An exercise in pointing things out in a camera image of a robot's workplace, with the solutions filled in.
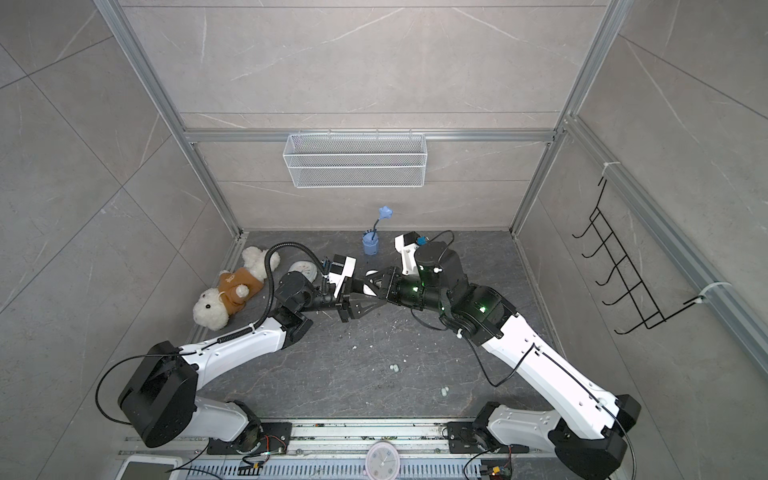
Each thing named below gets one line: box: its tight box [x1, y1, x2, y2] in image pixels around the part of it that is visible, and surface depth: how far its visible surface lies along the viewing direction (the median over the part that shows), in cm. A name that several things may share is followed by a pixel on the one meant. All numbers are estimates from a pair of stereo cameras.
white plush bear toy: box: [192, 247, 280, 331], surface depth 92 cm
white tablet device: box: [115, 456, 184, 480], surface depth 67 cm
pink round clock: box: [365, 441, 401, 480], surface depth 70 cm
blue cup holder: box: [362, 232, 379, 256], surface depth 110 cm
